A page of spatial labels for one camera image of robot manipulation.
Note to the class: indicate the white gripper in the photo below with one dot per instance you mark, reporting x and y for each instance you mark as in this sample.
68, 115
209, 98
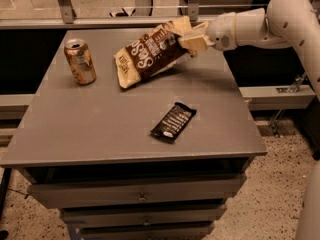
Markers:
221, 31

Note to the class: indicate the brown chip bag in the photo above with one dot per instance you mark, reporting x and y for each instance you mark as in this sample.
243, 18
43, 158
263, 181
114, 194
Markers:
153, 52

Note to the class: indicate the grey drawer cabinet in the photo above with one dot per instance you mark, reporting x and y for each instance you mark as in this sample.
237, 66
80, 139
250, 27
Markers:
88, 151

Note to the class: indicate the black rxbar chocolate bar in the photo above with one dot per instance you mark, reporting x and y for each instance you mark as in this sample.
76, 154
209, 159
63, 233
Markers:
173, 123

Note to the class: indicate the grey metal railing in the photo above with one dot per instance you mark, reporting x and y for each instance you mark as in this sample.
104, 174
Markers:
32, 14

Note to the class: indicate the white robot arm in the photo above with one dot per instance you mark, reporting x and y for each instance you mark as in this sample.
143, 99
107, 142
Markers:
279, 200

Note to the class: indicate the gold soda can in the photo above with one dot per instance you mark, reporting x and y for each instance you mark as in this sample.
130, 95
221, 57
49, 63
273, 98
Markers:
80, 62

